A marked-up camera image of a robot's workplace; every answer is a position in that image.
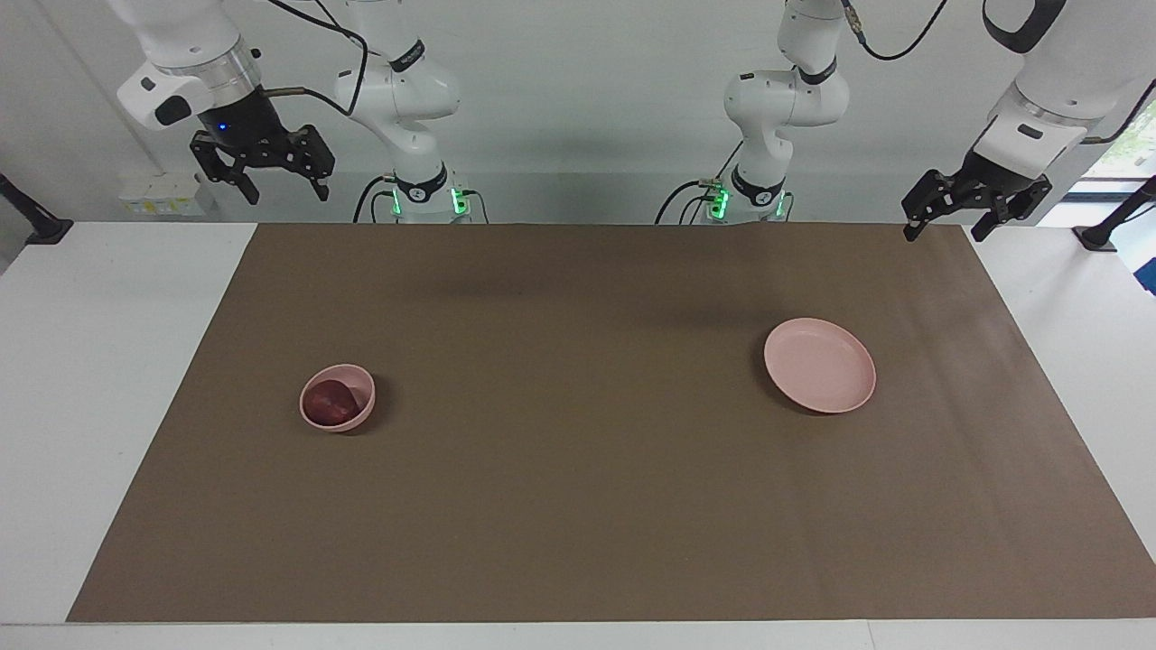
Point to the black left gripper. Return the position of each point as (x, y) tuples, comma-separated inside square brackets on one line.
[(993, 179)]

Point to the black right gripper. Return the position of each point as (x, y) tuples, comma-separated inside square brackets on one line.
[(239, 126)]

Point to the dark red apple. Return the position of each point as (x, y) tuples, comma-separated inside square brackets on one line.
[(330, 403)]

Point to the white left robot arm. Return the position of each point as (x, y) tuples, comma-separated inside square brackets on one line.
[(786, 99)]

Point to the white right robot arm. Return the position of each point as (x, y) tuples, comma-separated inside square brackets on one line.
[(397, 90)]

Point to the pink round plate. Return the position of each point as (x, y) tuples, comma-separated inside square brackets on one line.
[(820, 366)]

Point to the pink small bowl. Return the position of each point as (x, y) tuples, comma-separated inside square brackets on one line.
[(366, 397)]

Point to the white power strip box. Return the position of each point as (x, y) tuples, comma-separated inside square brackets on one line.
[(167, 199)]

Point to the black stand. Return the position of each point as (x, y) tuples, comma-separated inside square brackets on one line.
[(41, 227), (1106, 233)]

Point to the window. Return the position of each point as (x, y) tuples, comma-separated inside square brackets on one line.
[(1133, 144)]

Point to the blue object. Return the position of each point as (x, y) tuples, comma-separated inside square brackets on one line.
[(1149, 275)]

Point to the brown table mat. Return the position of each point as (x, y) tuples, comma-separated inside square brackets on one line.
[(578, 506)]

